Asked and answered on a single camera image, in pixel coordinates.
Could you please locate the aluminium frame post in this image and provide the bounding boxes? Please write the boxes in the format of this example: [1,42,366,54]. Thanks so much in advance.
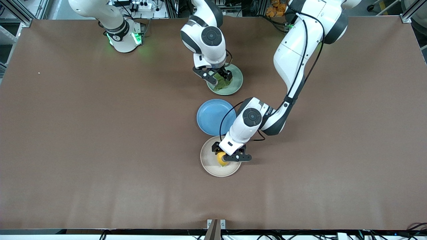
[400,0,427,24]
[0,0,34,28]

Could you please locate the light green plate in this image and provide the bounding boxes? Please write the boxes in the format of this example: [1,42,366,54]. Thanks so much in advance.
[206,63,244,96]

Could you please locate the yellow lemon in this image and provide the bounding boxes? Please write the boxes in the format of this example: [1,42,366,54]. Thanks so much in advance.
[217,152,231,167]

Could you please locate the green lettuce leaf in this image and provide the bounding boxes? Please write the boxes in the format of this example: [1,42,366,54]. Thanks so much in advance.
[213,73,233,92]

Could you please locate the beige plate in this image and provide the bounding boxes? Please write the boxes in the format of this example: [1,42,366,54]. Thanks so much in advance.
[200,136,242,177]

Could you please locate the blue plate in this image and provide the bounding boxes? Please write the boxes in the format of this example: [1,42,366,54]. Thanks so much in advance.
[196,99,237,136]

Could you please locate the metal table edge bracket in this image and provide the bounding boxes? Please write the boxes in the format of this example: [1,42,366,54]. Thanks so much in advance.
[207,219,226,240]

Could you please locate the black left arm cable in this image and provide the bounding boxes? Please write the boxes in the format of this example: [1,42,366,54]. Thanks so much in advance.
[219,12,326,142]

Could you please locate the bag of orange items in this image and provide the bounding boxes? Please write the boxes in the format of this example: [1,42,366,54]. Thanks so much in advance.
[266,0,288,18]

